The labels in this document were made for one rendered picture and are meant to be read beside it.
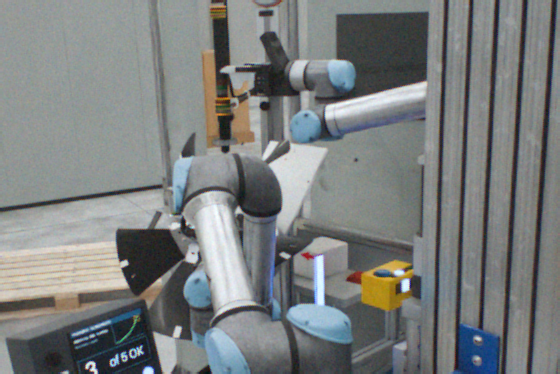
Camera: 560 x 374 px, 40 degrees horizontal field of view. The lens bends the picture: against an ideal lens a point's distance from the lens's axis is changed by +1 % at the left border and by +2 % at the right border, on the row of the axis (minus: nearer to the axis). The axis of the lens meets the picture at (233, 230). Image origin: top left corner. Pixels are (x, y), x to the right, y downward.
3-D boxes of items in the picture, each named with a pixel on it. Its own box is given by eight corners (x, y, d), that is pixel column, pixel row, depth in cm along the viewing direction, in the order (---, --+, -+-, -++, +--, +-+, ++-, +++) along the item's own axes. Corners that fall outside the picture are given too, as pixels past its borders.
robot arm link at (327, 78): (341, 97, 182) (341, 61, 179) (302, 96, 188) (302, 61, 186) (357, 93, 187) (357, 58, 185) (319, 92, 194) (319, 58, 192)
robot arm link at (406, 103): (513, 111, 153) (292, 156, 177) (521, 104, 162) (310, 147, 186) (503, 54, 150) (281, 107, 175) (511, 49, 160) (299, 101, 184)
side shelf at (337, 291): (313, 266, 294) (312, 259, 293) (388, 288, 268) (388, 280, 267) (268, 283, 279) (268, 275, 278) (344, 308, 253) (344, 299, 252)
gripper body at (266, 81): (250, 96, 198) (288, 97, 191) (248, 62, 196) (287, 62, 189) (267, 92, 204) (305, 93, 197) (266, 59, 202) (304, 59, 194)
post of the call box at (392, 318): (391, 335, 224) (391, 296, 220) (399, 338, 222) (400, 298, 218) (384, 338, 222) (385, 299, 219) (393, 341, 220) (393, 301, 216)
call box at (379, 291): (395, 292, 228) (395, 258, 224) (424, 300, 220) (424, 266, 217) (360, 307, 217) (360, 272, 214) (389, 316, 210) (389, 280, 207)
